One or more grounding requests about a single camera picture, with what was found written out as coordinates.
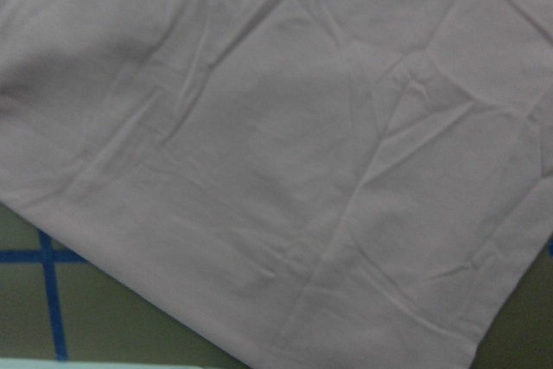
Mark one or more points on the blue tape grid lines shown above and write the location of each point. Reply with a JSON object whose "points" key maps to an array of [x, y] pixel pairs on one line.
{"points": [[48, 257]]}

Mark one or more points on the pink Snoopy t-shirt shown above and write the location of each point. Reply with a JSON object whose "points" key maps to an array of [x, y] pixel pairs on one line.
{"points": [[306, 183]]}

